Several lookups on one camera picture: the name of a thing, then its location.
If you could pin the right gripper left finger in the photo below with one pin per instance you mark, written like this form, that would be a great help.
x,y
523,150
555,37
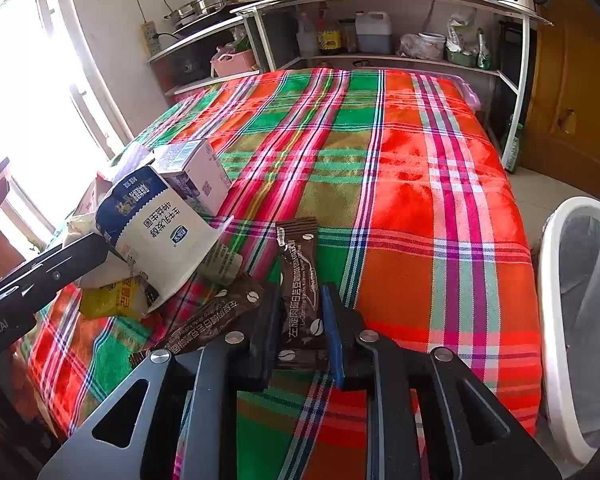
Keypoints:
x,y
176,412

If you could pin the yellow snack wrapper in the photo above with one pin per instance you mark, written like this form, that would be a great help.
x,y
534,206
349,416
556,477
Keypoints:
x,y
123,298

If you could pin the brown coffee sachet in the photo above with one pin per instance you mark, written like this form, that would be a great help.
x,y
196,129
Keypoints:
x,y
216,316
302,341

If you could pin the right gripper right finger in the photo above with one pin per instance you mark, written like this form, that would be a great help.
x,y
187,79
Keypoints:
x,y
428,414

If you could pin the white trash bin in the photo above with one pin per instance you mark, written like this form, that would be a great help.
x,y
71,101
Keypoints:
x,y
559,407

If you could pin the dark sauce bottle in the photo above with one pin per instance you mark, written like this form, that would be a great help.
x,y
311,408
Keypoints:
x,y
328,32

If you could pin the pink plastic basket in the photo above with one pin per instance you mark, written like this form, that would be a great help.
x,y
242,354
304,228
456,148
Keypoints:
x,y
228,62

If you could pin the purple milk carton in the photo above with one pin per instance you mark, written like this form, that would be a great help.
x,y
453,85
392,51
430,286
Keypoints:
x,y
194,171

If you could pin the pink storage box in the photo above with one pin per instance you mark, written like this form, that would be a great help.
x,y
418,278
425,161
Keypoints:
x,y
464,89

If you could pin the white plastic jug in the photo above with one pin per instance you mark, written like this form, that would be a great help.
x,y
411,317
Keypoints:
x,y
374,31

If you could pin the wooden door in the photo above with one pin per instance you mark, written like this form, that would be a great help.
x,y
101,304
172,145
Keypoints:
x,y
562,128

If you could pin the grey metal shelf rack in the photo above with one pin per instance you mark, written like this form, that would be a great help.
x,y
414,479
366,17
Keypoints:
x,y
271,26

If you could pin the clear trash bag liner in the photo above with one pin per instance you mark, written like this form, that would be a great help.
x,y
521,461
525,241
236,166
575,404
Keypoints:
x,y
579,279

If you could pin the white power strip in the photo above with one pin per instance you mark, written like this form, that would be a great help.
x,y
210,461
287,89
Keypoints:
x,y
151,38

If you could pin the stainless steel pot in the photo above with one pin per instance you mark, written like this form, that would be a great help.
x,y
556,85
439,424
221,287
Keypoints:
x,y
196,10

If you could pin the colourful plaid tablecloth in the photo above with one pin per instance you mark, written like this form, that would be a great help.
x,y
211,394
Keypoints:
x,y
417,225

